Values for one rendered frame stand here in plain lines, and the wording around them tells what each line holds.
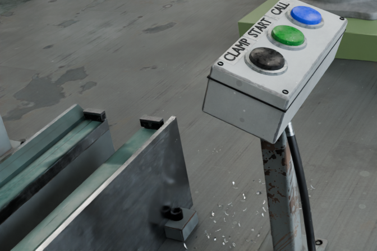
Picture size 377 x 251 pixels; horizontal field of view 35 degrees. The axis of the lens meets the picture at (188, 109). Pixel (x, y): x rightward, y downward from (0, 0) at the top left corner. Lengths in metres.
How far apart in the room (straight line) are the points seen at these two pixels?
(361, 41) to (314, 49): 0.57
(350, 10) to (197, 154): 0.46
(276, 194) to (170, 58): 0.66
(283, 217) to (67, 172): 0.27
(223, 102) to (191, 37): 0.83
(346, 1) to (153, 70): 0.40
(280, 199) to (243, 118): 0.16
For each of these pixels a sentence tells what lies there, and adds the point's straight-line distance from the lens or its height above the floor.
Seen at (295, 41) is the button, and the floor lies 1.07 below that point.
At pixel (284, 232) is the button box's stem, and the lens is 0.66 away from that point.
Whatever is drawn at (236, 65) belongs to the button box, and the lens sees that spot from 0.49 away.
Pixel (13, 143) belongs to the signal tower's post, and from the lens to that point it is 1.04.
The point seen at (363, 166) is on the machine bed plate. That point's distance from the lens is 0.83.
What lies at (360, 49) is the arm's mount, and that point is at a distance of 1.11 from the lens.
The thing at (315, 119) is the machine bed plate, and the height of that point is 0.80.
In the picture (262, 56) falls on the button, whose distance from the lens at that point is 0.49.
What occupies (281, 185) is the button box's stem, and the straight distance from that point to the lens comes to 0.62.
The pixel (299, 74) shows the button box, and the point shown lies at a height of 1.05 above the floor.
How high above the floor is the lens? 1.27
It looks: 28 degrees down
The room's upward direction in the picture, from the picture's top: 10 degrees counter-clockwise
